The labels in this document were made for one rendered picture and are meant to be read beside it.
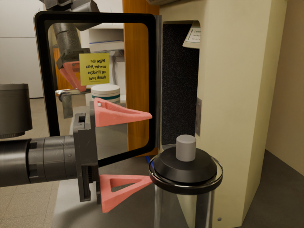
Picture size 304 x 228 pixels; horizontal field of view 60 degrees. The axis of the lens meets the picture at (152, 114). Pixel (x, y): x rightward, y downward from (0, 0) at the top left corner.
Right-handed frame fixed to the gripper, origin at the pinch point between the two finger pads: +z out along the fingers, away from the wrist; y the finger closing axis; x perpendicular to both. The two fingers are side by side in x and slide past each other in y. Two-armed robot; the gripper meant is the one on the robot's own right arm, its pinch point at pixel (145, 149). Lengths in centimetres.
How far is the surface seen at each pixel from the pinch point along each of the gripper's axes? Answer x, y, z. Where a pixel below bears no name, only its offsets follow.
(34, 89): 500, -89, -119
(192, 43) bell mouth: 20.2, 13.2, 14.1
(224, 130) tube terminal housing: 9.3, -2.2, 16.8
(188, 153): -1.4, -0.6, 5.8
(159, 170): -1.2, -2.8, 1.7
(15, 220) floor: 146, -116, -70
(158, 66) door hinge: 40.7, 6.2, 12.0
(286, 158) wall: 36, -25, 55
